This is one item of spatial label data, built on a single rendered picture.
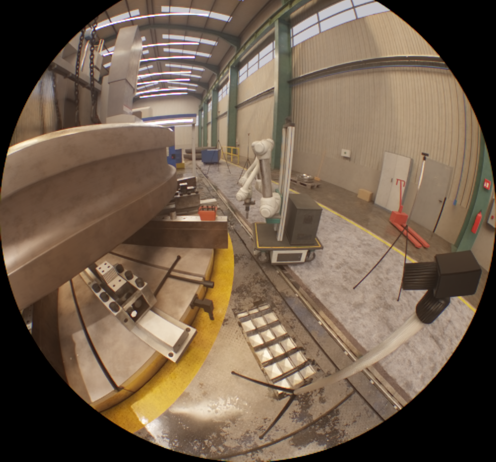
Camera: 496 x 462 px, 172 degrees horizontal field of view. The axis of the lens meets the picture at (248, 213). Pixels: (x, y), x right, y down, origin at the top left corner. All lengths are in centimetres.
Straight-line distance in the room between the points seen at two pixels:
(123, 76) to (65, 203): 522
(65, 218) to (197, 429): 173
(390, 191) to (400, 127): 238
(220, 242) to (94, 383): 197
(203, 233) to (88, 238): 126
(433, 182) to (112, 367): 733
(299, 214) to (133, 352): 211
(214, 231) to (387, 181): 563
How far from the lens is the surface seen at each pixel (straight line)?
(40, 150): 122
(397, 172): 614
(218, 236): 194
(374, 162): 708
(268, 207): 158
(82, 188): 140
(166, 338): 124
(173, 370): 165
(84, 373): 168
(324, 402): 167
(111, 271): 128
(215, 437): 158
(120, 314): 122
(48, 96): 506
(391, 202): 624
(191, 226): 193
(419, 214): 654
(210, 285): 158
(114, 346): 157
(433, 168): 643
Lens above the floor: 154
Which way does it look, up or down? 25 degrees down
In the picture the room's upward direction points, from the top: 2 degrees clockwise
